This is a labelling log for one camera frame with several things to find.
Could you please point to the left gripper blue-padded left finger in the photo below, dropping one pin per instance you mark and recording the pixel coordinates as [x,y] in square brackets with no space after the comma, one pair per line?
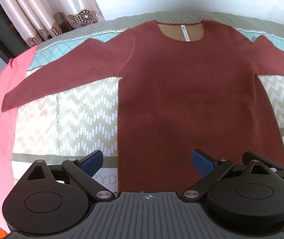
[81,173]

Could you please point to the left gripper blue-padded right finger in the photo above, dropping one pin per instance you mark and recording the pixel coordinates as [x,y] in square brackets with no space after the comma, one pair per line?
[210,169]

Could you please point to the pink red cloth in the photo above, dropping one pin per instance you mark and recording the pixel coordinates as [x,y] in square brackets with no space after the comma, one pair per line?
[13,73]

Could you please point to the pink lace-trimmed curtain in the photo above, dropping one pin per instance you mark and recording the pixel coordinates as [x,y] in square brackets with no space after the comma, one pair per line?
[39,20]

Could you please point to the patterned quilt bedspread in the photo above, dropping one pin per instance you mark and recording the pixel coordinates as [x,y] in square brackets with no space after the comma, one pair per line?
[79,121]

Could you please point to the maroon long-sleeve sweater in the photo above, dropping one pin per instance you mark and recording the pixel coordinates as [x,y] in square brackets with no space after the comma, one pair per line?
[173,97]

